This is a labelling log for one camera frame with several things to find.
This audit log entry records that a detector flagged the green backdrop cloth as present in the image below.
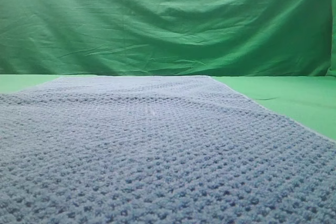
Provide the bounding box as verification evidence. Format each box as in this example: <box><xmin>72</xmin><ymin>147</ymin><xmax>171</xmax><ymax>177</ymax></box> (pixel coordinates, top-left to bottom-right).
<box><xmin>1</xmin><ymin>0</ymin><xmax>335</xmax><ymax>77</ymax></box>

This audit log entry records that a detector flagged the blue waffle-weave towel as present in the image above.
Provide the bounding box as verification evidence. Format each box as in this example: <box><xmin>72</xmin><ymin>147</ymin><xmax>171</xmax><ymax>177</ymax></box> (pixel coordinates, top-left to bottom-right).
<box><xmin>1</xmin><ymin>76</ymin><xmax>335</xmax><ymax>223</ymax></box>

